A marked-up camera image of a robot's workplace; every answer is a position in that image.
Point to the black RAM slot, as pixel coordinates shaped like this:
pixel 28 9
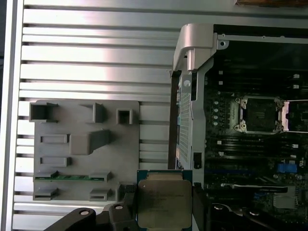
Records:
pixel 257 81
pixel 257 87
pixel 257 138
pixel 257 144

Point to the black open PC case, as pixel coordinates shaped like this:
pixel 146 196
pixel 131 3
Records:
pixel 240 31

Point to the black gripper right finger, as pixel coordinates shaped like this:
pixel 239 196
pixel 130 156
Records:
pixel 201 211

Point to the small silver heatsink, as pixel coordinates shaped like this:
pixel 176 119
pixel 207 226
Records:
pixel 285 202

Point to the CPU with silver top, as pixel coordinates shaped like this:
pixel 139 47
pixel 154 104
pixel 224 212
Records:
pixel 163 202

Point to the blue board connector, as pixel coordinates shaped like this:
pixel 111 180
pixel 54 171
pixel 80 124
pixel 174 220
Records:
pixel 286 168

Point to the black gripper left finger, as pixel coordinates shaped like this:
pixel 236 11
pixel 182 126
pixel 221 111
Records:
pixel 122 216

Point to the green RAM stick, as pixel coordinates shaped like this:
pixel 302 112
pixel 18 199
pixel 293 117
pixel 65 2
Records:
pixel 72 178

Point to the metal socket cover frame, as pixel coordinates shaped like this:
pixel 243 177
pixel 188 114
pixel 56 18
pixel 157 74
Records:
pixel 286 115

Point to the CPU socket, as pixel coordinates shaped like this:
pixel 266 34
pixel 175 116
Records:
pixel 261 115

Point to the dark green motherboard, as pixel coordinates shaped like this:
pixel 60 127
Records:
pixel 264 168

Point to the silver perforated rear panel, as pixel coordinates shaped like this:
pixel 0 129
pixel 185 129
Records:
pixel 186 120

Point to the grey plastic parts rack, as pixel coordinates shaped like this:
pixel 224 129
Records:
pixel 79 149

